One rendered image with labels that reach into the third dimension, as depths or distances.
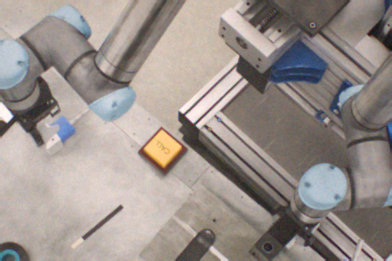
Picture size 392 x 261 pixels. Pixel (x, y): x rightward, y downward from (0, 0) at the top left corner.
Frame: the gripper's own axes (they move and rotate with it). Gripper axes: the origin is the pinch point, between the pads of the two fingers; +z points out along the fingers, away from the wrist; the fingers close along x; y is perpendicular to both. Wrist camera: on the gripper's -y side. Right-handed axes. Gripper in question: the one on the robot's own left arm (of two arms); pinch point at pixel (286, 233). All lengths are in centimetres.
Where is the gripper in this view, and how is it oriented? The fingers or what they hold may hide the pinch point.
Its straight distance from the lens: 165.4
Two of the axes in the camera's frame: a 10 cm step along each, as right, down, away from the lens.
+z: -0.3, 3.3, 9.4
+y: 7.1, -6.6, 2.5
